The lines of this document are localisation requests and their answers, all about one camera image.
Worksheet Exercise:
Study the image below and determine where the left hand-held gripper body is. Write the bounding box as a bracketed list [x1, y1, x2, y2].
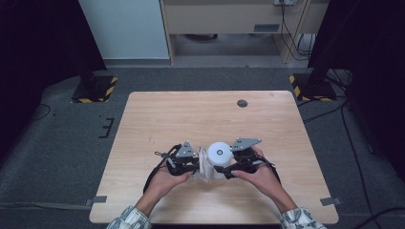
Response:
[165, 140, 198, 177]

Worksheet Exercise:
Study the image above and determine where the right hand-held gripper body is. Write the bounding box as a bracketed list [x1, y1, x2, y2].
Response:
[230, 136, 266, 176]

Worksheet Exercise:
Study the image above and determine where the beige cloth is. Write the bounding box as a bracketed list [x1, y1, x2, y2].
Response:
[192, 146, 215, 184]

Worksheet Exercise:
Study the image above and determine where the white cylindrical bottle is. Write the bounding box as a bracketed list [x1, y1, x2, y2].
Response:
[203, 141, 234, 181]

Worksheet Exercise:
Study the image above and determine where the person's right hand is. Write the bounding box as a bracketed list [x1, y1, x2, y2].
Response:
[230, 145, 283, 202]

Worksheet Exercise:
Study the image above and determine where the person's left hand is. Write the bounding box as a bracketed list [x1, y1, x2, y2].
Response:
[143, 164, 194, 206]

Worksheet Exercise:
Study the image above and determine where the grey tape strip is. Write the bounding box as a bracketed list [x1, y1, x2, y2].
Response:
[319, 197, 344, 207]
[84, 195, 109, 207]

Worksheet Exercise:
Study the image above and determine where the striped black stand base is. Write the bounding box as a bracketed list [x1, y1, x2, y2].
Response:
[288, 73, 338, 103]
[71, 73, 119, 104]

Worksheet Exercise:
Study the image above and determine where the light wooden desk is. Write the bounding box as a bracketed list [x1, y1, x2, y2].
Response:
[159, 0, 330, 67]

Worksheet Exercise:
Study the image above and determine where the white cabinet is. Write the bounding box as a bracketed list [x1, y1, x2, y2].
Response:
[77, 0, 171, 61]

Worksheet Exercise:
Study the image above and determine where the dark curtain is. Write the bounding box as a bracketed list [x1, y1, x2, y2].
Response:
[0, 0, 108, 161]
[307, 0, 405, 175]

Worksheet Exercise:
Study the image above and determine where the left hand-held gripper cable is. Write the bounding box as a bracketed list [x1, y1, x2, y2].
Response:
[142, 143, 182, 196]

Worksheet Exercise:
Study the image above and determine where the hand-held gripper cable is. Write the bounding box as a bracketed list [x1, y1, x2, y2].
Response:
[142, 143, 182, 196]
[253, 157, 283, 186]

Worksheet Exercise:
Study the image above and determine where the right hand-held gripper cable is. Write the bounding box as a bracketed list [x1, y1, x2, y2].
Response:
[253, 157, 283, 186]

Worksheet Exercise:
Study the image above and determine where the long black floor cable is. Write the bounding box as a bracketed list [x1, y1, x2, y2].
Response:
[339, 103, 374, 221]

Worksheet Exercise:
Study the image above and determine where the bundle of black hanging cables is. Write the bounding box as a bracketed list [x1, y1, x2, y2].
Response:
[279, 2, 317, 62]

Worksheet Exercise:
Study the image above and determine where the thin black floor cable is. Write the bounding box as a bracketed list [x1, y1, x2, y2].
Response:
[29, 102, 53, 122]

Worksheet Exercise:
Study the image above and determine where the thick black floor cable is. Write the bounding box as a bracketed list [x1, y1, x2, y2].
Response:
[352, 207, 405, 229]

